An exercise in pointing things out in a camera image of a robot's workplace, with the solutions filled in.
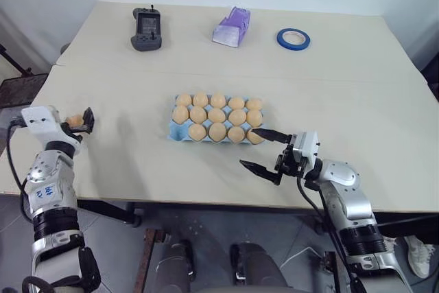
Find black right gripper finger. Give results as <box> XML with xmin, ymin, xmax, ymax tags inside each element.
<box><xmin>251</xmin><ymin>128</ymin><xmax>293</xmax><ymax>143</ymax></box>
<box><xmin>238</xmin><ymin>159</ymin><xmax>285</xmax><ymax>186</ymax></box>

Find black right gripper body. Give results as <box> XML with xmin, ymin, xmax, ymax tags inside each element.
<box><xmin>274</xmin><ymin>134</ymin><xmax>307</xmax><ymax>179</ymax></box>

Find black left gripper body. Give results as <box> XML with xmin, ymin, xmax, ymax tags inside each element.
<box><xmin>60</xmin><ymin>119</ymin><xmax>85</xmax><ymax>143</ymax></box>

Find blue egg carton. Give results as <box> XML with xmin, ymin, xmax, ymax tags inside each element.
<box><xmin>165</xmin><ymin>94</ymin><xmax>267</xmax><ymax>145</ymax></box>

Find black metal stand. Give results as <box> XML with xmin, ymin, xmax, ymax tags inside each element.
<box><xmin>0</xmin><ymin>43</ymin><xmax>49</xmax><ymax>110</ymax></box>

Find blue tape roll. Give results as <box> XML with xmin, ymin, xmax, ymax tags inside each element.
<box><xmin>276</xmin><ymin>27</ymin><xmax>313</xmax><ymax>51</ymax></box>

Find dark rounded shape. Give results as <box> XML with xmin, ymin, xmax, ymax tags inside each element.
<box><xmin>154</xmin><ymin>237</ymin><xmax>195</xmax><ymax>293</ymax></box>
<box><xmin>228</xmin><ymin>240</ymin><xmax>289</xmax><ymax>293</ymax></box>

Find grey handheld remote controller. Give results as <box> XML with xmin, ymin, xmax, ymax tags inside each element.
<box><xmin>130</xmin><ymin>5</ymin><xmax>164</xmax><ymax>53</ymax></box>

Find rusty metal bar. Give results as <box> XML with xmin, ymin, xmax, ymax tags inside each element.
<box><xmin>139</xmin><ymin>226</ymin><xmax>163</xmax><ymax>293</ymax></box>
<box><xmin>324</xmin><ymin>250</ymin><xmax>345</xmax><ymax>293</ymax></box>

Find white sneaker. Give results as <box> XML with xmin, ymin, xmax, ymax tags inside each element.
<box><xmin>403</xmin><ymin>235</ymin><xmax>436</xmax><ymax>279</ymax></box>

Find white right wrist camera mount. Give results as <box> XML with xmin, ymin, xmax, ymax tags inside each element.
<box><xmin>291</xmin><ymin>130</ymin><xmax>322</xmax><ymax>171</ymax></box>

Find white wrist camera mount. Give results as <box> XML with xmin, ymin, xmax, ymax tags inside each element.
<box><xmin>21</xmin><ymin>105</ymin><xmax>84</xmax><ymax>152</ymax></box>
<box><xmin>291</xmin><ymin>130</ymin><xmax>322</xmax><ymax>171</ymax></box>

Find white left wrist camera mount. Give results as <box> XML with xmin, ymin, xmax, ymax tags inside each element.
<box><xmin>21</xmin><ymin>105</ymin><xmax>84</xmax><ymax>152</ymax></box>

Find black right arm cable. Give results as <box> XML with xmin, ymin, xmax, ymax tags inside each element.
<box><xmin>296</xmin><ymin>175</ymin><xmax>359</xmax><ymax>293</ymax></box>

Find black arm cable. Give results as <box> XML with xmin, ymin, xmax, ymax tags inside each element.
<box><xmin>5</xmin><ymin>116</ymin><xmax>36</xmax><ymax>227</ymax></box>
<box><xmin>296</xmin><ymin>175</ymin><xmax>359</xmax><ymax>293</ymax></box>

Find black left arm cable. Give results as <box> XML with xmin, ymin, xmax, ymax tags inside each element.
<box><xmin>5</xmin><ymin>116</ymin><xmax>36</xmax><ymax>227</ymax></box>

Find black table frame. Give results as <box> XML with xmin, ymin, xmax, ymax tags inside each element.
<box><xmin>75</xmin><ymin>198</ymin><xmax>144</xmax><ymax>228</ymax></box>

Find white floor cable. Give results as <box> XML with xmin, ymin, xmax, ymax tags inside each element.
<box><xmin>279</xmin><ymin>245</ymin><xmax>325</xmax><ymax>272</ymax></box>

